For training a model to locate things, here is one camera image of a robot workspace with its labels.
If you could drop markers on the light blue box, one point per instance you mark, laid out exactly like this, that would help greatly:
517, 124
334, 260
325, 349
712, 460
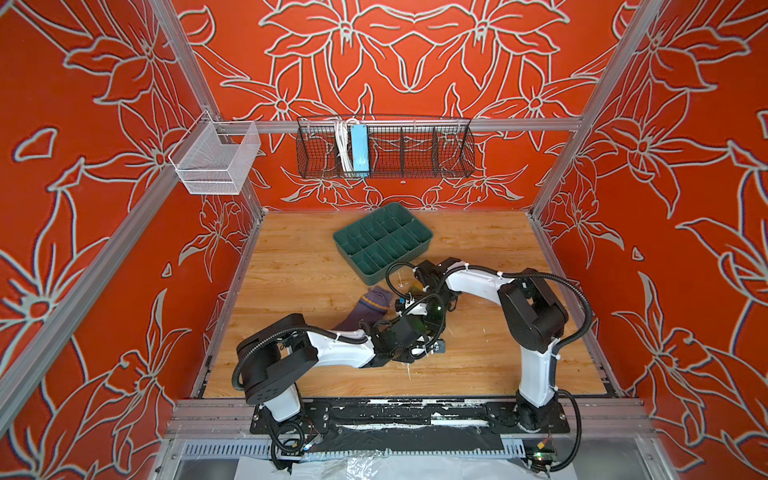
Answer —
360, 149

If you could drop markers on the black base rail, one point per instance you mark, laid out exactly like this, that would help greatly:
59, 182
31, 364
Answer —
419, 424

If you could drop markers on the purple striped sock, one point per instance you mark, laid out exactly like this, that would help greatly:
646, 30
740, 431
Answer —
369, 309

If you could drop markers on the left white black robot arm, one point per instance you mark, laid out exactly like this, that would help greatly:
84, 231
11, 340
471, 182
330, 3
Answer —
271, 362

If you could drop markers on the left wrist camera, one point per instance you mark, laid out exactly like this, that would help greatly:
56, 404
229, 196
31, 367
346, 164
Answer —
438, 347

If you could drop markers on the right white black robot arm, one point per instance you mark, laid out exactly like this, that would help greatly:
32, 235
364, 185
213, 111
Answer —
534, 315

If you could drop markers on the clear acrylic box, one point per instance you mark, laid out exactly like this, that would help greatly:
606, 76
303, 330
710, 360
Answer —
208, 162

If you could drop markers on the black wire basket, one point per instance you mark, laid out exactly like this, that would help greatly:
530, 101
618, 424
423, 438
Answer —
400, 147

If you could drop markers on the green striped sock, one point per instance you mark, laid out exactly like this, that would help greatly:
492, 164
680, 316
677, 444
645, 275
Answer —
432, 310

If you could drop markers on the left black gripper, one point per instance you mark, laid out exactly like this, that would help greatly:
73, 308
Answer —
407, 358

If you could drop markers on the green compartment tray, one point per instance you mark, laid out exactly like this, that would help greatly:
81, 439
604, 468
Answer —
386, 236

